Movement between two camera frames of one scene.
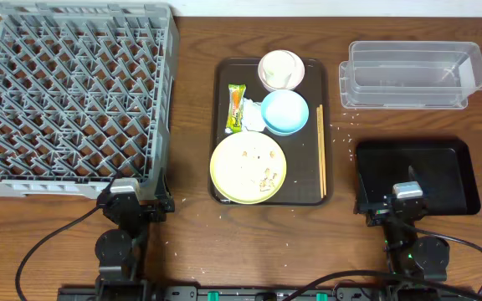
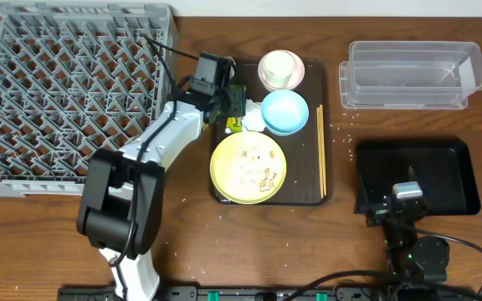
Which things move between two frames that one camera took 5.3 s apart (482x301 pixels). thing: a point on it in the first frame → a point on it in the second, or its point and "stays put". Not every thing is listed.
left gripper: x=153 y=206 → x=236 y=102
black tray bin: x=444 y=167 stays put
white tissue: x=252 y=117 stays put
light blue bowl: x=284 y=112 stays put
